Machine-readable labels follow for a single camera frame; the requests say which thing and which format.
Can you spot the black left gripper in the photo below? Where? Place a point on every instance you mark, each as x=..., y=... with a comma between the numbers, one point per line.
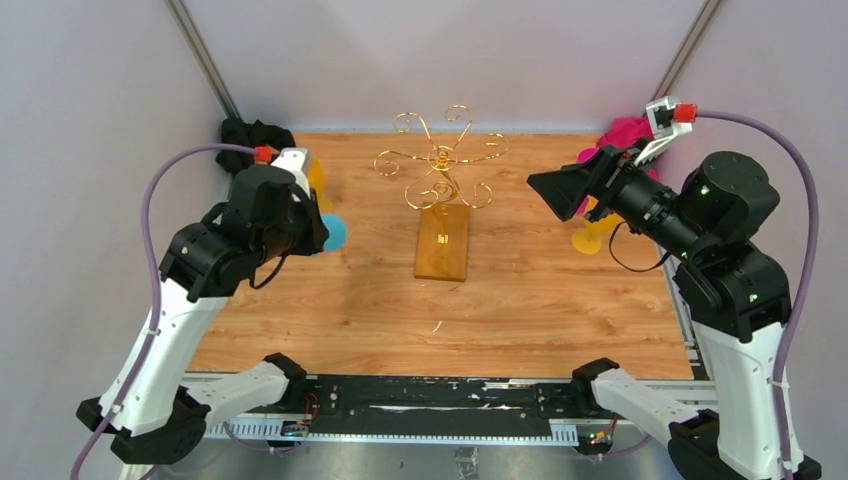
x=318, y=232

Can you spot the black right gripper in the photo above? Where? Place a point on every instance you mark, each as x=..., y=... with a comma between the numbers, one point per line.
x=564, y=189

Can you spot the blue wine glass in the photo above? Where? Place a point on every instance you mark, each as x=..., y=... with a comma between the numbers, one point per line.
x=337, y=232

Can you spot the pink wine glass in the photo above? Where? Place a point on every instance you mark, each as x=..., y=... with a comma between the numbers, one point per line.
x=586, y=159

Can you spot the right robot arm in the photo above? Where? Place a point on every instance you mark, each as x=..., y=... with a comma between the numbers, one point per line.
x=738, y=300

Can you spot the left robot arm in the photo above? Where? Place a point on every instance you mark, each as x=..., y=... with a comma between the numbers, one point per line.
x=201, y=270

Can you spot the pink cloth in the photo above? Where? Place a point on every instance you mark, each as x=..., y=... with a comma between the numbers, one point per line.
x=625, y=131

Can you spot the black cloth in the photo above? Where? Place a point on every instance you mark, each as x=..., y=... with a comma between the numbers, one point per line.
x=254, y=135

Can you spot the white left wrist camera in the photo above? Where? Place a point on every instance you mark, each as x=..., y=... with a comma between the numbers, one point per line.
x=298, y=161

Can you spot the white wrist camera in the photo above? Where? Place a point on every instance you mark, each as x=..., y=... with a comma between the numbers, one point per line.
x=298, y=161
x=669, y=119

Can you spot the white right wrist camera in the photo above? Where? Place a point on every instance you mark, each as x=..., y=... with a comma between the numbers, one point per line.
x=669, y=119

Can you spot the gold wire wine glass rack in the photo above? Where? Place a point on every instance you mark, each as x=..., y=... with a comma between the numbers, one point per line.
x=442, y=245

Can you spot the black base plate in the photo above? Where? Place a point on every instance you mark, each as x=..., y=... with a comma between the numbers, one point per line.
x=435, y=406

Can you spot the aluminium front rail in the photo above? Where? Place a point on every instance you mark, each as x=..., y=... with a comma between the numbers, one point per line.
x=274, y=434

